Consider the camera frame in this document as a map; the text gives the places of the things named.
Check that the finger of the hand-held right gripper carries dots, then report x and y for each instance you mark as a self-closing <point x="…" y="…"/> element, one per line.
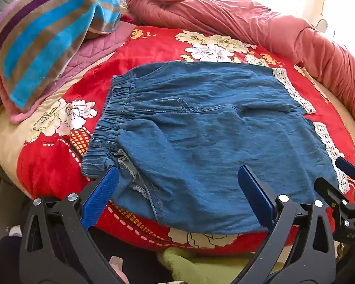
<point x="328" y="188"/>
<point x="347" y="165"/>

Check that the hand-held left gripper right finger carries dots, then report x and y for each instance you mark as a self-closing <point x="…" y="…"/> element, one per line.
<point x="254" y="195"/>

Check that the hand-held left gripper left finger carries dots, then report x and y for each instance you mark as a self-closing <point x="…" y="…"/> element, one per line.
<point x="102" y="195"/>

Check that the blue denim pants lace trim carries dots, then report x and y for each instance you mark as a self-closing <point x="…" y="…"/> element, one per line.
<point x="195" y="139"/>

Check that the person's green sweater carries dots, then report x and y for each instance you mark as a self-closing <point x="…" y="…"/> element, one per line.
<point x="189" y="267"/>

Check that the pink quilted pillow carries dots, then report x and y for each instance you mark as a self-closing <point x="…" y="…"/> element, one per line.
<point x="85" y="54"/>

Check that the red floral blanket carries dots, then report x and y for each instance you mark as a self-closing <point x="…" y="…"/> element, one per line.
<point x="153" y="47"/>

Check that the striped towel blanket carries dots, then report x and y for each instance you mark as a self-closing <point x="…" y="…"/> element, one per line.
<point x="47" y="35"/>

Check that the salmon red comforter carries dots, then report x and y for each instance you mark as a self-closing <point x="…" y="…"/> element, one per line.
<point x="224" y="14"/>

